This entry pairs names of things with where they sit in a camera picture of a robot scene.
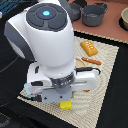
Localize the black cable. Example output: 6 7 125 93
75 66 102 75

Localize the beige bowl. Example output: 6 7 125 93
121 7 128 30

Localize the round beige plate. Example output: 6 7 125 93
76 58 85 68

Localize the large grey pot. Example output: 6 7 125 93
81 3 108 27

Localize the beige woven placemat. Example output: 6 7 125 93
19 41 118 128

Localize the orange bread loaf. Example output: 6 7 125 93
80 40 98 56

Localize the wooden handled knife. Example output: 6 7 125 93
81 57 102 65

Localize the pink brown board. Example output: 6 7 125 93
73 0 128 43

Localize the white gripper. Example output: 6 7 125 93
27 62 99 103

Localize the small grey pot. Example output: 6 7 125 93
70 3 82 20

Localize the blue basket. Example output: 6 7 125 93
0 0 23 12

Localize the yellow butter box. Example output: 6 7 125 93
60 100 71 110

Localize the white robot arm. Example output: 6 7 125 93
4 0 100 103

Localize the blue milk carton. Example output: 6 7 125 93
24 83 35 98

